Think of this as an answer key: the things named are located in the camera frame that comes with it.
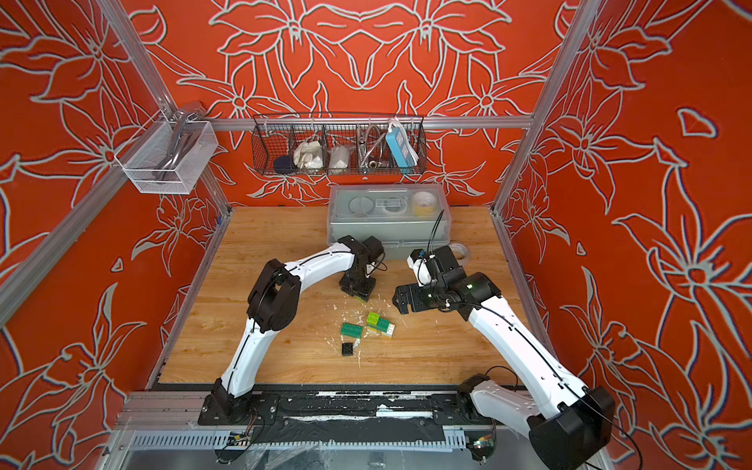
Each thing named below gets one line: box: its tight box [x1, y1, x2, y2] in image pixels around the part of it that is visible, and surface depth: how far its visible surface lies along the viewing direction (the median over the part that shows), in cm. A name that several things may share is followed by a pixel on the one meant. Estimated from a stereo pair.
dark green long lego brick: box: [366, 317, 391, 333], surface depth 84 cm
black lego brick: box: [341, 342, 354, 357], surface depth 83 cm
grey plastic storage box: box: [328, 183, 452, 260], surface depth 97 cm
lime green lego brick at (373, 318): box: [366, 311, 381, 327], surface depth 83 cm
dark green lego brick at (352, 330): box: [339, 322, 364, 339], surface depth 87 cm
